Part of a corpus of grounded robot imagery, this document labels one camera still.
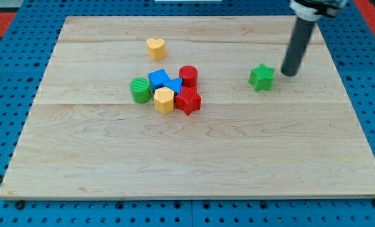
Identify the red star block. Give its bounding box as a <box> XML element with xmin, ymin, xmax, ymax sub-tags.
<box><xmin>176</xmin><ymin>86</ymin><xmax>201</xmax><ymax>115</ymax></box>

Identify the yellow heart block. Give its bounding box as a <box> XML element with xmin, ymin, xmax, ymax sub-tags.
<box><xmin>146</xmin><ymin>38</ymin><xmax>166</xmax><ymax>61</ymax></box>

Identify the green cylinder block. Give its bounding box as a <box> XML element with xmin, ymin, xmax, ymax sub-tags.
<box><xmin>129</xmin><ymin>78</ymin><xmax>152</xmax><ymax>104</ymax></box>

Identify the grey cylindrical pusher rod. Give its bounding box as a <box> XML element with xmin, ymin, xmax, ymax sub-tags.
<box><xmin>281</xmin><ymin>17</ymin><xmax>316</xmax><ymax>77</ymax></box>

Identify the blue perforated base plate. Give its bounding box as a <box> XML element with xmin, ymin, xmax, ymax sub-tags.
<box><xmin>0</xmin><ymin>0</ymin><xmax>375</xmax><ymax>226</ymax></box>

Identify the red cylinder block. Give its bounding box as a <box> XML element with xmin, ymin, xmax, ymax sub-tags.
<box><xmin>178</xmin><ymin>65</ymin><xmax>198</xmax><ymax>88</ymax></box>

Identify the blue triangle block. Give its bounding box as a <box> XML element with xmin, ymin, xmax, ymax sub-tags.
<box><xmin>163</xmin><ymin>78</ymin><xmax>182</xmax><ymax>95</ymax></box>

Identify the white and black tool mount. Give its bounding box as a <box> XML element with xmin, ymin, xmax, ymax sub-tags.
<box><xmin>289</xmin><ymin>0</ymin><xmax>348</xmax><ymax>21</ymax></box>

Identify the wooden board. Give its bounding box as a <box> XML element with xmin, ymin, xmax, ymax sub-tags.
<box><xmin>0</xmin><ymin>16</ymin><xmax>375</xmax><ymax>201</ymax></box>

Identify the yellow hexagon block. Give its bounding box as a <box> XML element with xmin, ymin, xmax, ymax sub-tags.
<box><xmin>154</xmin><ymin>87</ymin><xmax>175</xmax><ymax>114</ymax></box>

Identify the green star block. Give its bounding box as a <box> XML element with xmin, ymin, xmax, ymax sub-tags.
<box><xmin>248</xmin><ymin>63</ymin><xmax>275</xmax><ymax>91</ymax></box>

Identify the blue cube block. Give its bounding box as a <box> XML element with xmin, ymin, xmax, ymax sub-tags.
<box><xmin>148</xmin><ymin>69</ymin><xmax>170</xmax><ymax>93</ymax></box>

